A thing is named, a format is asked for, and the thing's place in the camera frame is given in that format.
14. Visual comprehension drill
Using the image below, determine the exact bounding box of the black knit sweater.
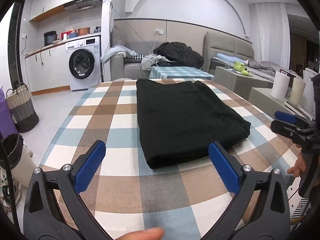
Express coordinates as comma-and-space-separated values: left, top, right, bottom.
136, 79, 251, 169

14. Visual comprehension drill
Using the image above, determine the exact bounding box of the white grey clothes pile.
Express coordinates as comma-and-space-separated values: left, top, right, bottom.
100, 46, 171, 70

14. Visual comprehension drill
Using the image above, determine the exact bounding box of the right hand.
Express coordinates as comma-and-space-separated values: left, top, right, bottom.
287, 152, 306, 178

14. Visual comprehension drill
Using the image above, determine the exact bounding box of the left hand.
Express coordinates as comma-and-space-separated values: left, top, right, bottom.
117, 228, 165, 240

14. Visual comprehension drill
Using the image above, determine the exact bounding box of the white smartphone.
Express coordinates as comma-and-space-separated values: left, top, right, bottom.
285, 101, 310, 120

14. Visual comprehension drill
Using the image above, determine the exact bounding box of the beige cylindrical container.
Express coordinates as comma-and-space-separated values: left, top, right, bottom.
290, 77, 306, 106

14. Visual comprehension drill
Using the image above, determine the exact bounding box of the grey side cabinet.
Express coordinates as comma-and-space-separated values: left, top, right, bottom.
248, 87, 295, 119

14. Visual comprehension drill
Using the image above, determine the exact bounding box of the white paper towel roll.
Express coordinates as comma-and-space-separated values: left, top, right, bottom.
271, 72, 290, 100

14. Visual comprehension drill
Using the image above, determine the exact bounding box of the checkered tablecloth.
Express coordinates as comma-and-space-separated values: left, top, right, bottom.
40, 79, 299, 239

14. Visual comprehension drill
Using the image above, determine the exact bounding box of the green toy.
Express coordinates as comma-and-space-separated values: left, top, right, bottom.
234, 61, 252, 76

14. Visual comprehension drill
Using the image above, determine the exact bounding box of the purple bag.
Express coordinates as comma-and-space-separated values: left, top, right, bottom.
0, 88, 18, 139

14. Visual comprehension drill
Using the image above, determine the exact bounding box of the woven laundry basket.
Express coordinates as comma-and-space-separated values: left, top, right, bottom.
5, 82, 39, 133

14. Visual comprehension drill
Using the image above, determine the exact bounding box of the grey upholstered bed headboard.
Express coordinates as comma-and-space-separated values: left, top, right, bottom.
202, 31, 254, 72

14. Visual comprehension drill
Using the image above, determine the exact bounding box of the grey sofa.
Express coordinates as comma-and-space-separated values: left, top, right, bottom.
109, 26, 158, 81

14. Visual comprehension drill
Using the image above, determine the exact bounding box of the white washing machine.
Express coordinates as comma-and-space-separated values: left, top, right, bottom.
65, 35, 104, 91

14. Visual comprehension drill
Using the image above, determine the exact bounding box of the black jacket on sofa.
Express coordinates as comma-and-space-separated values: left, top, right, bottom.
153, 42, 204, 69

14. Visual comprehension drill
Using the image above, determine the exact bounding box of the black cooking pot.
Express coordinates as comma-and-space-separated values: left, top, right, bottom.
43, 31, 57, 46

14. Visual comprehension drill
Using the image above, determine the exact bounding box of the orange pot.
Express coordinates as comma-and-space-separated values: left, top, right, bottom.
78, 27, 91, 36

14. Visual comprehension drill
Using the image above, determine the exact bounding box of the range hood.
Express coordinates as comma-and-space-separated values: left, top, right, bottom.
63, 0, 103, 12

